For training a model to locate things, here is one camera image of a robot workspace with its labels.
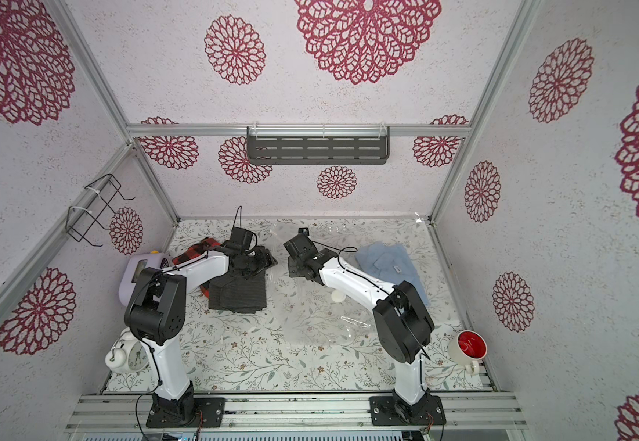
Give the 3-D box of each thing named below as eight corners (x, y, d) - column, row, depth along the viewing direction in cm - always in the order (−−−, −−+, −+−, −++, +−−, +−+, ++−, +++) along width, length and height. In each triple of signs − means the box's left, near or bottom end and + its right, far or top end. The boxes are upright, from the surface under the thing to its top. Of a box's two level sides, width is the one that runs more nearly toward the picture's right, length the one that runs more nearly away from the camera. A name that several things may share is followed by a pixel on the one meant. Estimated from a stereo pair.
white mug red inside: (442, 359, 85) (452, 351, 78) (453, 334, 90) (463, 324, 83) (468, 376, 82) (481, 368, 75) (478, 349, 87) (490, 339, 80)
